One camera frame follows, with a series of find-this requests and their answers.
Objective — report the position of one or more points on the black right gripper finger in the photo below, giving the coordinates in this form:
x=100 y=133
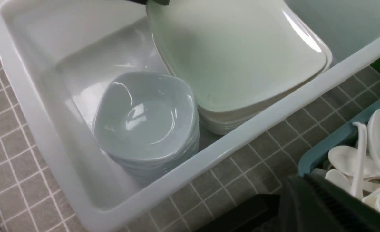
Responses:
x=313 y=204

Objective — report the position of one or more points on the black serving tray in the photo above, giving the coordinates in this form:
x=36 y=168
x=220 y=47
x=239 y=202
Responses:
x=259 y=210

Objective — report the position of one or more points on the white spoon upright left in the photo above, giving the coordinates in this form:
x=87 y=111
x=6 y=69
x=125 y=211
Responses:
x=343 y=158

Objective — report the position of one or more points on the teal plastic bin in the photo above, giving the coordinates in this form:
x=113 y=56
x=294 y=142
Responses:
x=345 y=135

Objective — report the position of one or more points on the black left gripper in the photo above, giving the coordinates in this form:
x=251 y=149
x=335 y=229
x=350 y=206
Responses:
x=145 y=2

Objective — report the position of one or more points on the large white plastic bin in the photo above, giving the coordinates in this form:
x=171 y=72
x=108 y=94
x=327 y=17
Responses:
x=60 y=56

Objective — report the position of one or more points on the stack of white square plates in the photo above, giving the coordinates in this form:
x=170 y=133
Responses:
x=238 y=56

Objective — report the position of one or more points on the stack of white bowls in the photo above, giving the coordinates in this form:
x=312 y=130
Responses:
x=147 y=123

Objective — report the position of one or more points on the white spoon handle upright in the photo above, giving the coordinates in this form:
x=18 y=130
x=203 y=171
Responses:
x=357 y=183

